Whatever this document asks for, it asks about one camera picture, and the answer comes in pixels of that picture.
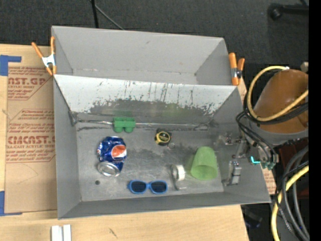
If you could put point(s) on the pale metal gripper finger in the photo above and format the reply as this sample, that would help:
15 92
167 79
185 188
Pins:
235 172
228 139

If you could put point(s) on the green plastic cup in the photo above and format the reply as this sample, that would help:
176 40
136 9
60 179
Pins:
204 164

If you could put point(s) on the white tape roll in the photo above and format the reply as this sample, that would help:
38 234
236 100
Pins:
179 172

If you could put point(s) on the yellow and black tape measure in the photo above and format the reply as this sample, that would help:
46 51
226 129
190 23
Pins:
163 137

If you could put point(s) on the grey metal bin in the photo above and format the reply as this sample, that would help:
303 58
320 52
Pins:
150 154

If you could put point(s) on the blue sunglasses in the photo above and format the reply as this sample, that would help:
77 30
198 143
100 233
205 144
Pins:
148 186

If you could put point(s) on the green toy brick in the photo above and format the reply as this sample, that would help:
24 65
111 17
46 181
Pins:
124 124

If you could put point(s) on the crushed blue soda can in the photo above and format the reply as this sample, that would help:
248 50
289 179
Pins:
113 152

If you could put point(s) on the brown cardboard board, red print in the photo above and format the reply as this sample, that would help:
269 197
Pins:
30 134

